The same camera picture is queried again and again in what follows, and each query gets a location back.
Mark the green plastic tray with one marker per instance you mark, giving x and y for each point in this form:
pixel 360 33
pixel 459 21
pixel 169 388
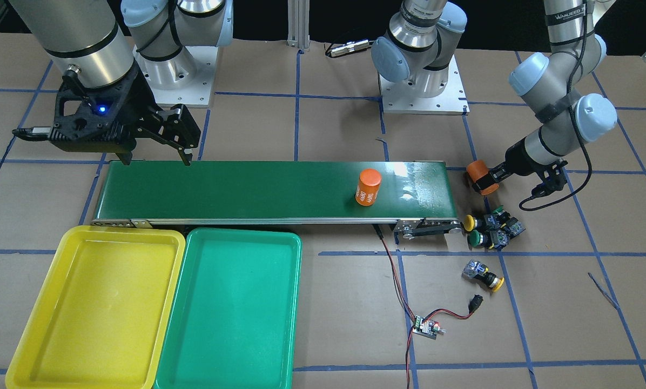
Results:
pixel 234 314

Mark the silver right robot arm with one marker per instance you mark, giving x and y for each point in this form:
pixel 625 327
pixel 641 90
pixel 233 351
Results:
pixel 86 37

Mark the green conveyor belt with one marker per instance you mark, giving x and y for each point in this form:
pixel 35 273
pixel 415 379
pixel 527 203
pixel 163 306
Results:
pixel 415 198

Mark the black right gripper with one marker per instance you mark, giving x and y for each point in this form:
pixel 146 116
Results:
pixel 137 99

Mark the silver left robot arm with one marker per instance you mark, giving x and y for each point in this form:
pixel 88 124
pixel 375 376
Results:
pixel 415 51

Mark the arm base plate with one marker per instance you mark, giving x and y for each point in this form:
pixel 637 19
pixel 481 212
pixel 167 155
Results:
pixel 188 78
pixel 430 92

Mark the plain orange cylinder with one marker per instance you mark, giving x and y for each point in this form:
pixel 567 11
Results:
pixel 477 172

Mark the small motor controller board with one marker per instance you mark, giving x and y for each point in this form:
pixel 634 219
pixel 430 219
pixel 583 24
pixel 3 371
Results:
pixel 427 328

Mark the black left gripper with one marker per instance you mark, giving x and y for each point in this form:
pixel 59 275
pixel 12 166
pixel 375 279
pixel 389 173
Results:
pixel 518 158

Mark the yellow plastic tray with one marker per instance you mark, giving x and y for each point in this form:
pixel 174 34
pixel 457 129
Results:
pixel 101 315

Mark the yellow push button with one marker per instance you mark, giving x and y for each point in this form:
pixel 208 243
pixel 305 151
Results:
pixel 477 223

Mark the aluminium frame post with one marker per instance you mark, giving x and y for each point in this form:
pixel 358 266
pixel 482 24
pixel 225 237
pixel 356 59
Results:
pixel 298 24

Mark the yellow push button apart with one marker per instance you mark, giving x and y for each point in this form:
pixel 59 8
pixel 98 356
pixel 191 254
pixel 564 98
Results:
pixel 476 270

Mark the orange cylinder with label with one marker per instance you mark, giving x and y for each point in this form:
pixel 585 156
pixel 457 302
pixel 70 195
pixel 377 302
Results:
pixel 369 181

